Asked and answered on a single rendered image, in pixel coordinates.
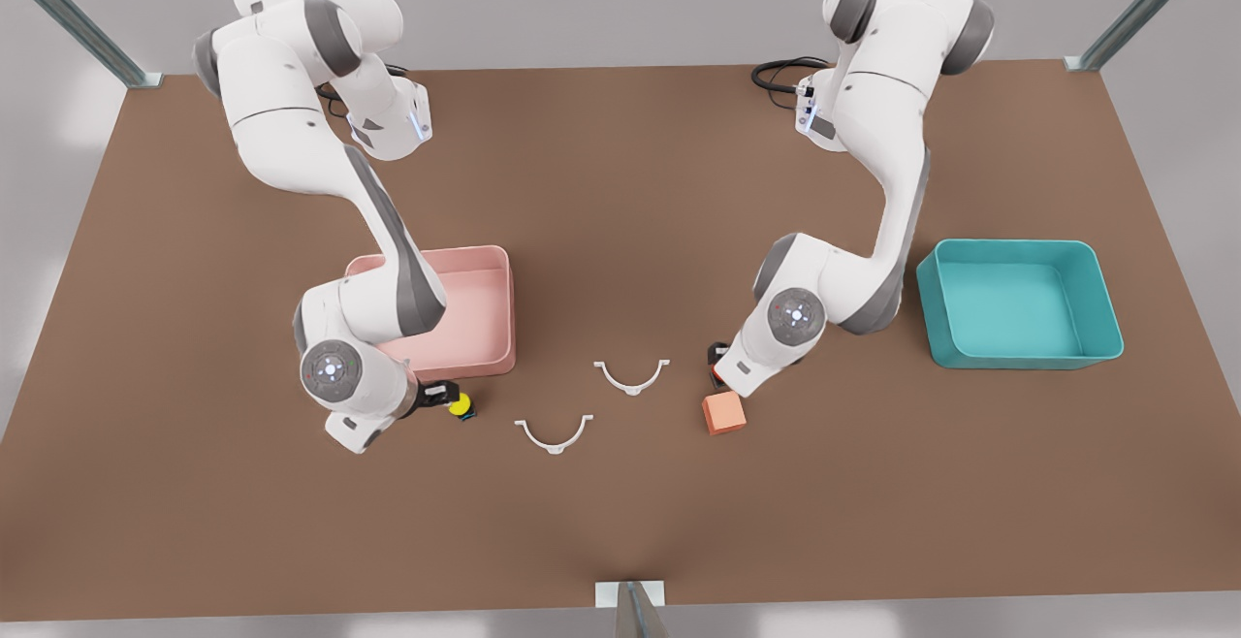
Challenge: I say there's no silver frame post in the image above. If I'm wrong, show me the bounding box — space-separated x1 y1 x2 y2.
594 580 668 638
0 0 165 89
1064 0 1233 74

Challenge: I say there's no pink storage box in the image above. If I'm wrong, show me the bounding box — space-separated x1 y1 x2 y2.
345 245 517 381

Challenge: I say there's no black cable loop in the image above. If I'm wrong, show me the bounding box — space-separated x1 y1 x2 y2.
751 56 833 112
314 63 410 119

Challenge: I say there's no white half-ring clip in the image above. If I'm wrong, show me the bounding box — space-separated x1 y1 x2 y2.
593 359 672 398
514 414 595 455

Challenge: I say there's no orange cube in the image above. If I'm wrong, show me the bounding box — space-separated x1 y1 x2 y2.
702 391 748 437

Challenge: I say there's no blue storage box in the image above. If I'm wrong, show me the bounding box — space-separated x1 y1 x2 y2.
916 239 1126 371

